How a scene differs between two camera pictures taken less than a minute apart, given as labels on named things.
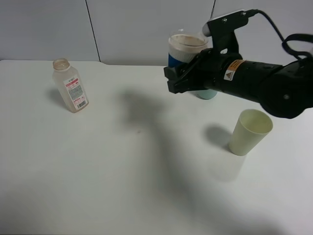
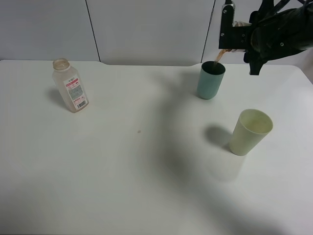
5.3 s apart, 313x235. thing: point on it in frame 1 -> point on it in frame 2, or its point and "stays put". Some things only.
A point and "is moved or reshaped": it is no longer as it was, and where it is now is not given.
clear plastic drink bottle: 70,86 stays put
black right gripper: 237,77 -> 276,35
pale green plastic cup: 252,127 stays put
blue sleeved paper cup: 184,45 is moved or reshaped
